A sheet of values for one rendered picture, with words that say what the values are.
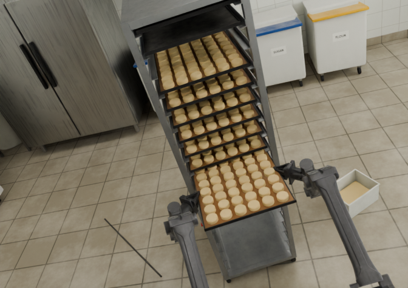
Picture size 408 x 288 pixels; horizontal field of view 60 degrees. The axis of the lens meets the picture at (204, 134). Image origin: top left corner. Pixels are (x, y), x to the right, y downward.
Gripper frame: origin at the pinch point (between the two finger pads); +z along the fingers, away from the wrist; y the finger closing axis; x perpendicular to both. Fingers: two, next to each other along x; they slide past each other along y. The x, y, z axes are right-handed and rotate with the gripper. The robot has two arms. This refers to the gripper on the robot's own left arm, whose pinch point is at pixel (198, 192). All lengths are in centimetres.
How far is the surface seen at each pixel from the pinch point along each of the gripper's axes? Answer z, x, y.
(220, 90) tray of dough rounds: 27.8, 6.3, -40.3
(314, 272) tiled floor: 39, 34, 100
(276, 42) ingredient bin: 234, -75, 36
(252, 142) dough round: 34.9, 11.9, -6.0
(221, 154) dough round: 22.0, 1.1, -5.9
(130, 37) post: 3, -9, -76
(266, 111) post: 35.4, 22.5, -26.1
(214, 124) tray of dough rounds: 23.0, 0.9, -24.0
